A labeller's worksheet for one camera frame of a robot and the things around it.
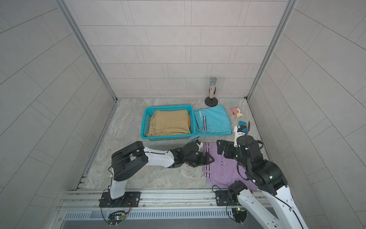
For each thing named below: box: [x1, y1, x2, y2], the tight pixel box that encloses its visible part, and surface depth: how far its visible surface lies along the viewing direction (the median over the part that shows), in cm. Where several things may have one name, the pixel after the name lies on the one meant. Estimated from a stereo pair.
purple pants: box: [203, 142, 257, 192], surface depth 79 cm
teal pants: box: [193, 104, 233, 138], surface depth 101 cm
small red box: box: [230, 106, 245, 118], surface depth 107 cm
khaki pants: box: [146, 109, 191, 137], surface depth 96 cm
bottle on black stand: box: [204, 76, 219, 107], surface depth 104 cm
